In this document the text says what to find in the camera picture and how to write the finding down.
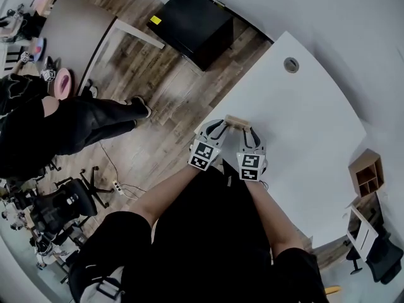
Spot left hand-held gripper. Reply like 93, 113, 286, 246
187, 119, 229, 172

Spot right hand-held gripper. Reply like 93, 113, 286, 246
236, 126, 268, 182

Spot wooden picture frame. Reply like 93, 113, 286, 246
224, 114, 251, 133

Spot person's left forearm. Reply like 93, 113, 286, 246
128, 165, 203, 230

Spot person's right forearm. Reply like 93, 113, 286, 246
244, 179, 307, 258

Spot black cabinet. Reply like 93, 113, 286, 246
146, 0, 235, 72

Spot person's black shirt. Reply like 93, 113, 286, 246
68, 158, 331, 303

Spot wooden cubby shelf box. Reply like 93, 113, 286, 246
347, 148, 386, 198

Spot white side table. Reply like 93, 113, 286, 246
343, 200, 379, 263

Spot pink plate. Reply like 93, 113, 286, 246
52, 68, 76, 101

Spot black office chair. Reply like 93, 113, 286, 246
31, 165, 115, 242
345, 225, 404, 285

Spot grey table white legs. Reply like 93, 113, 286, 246
37, 0, 166, 97

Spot white plate coloured items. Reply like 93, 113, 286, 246
30, 37, 48, 62

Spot cluttered background desk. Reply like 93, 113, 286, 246
0, 181, 42, 233

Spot grey desk cable grommet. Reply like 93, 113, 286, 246
283, 56, 300, 74

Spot black floor cable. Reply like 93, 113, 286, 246
99, 141, 148, 201

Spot white bag black straps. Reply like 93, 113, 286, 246
79, 265, 127, 303

